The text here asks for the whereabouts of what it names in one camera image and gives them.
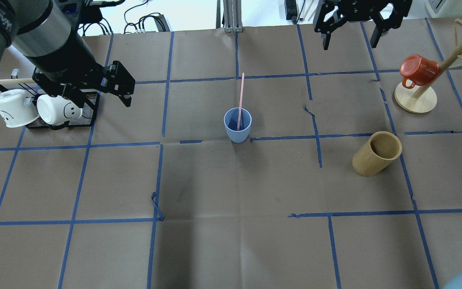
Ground wooden mug tree stand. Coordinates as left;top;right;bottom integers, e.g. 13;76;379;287
394;18;462;114

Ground black power strip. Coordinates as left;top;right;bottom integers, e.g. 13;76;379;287
284;0;299;24

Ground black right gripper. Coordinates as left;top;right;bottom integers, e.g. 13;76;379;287
313;0;412;51

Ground aluminium frame post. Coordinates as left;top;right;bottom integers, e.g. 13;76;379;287
216;0;243;33

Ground bamboo chopstick holder cup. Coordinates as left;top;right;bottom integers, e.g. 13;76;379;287
352;130;403;177

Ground black wire mug rack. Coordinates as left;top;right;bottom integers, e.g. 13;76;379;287
0;69;100;130

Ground white smiley mug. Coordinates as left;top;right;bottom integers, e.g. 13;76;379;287
0;89;40;128

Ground silver toaster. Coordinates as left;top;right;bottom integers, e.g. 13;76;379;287
425;0;462;18

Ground blue plastic cup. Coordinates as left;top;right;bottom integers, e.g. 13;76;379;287
223;108;253;143

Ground red mug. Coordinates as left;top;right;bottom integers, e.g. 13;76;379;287
399;54;440;89

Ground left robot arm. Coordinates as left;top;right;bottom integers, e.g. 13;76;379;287
0;0;135;108

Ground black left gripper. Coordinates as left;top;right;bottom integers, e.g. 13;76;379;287
32;61;136;108

